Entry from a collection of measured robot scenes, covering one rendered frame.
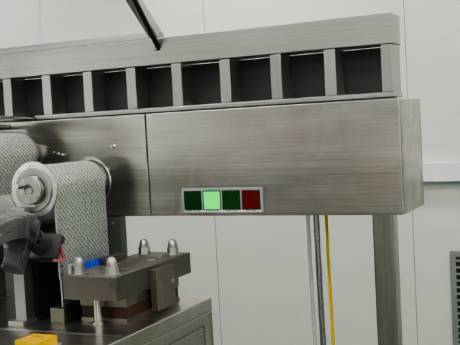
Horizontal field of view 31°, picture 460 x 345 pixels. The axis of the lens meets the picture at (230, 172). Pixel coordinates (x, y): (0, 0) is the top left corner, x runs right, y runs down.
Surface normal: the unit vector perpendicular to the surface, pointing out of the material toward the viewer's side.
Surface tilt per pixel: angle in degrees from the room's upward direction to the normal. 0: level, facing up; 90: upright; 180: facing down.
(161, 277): 90
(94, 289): 90
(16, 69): 90
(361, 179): 90
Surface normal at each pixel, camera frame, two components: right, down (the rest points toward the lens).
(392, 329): -0.42, 0.07
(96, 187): 0.91, -0.03
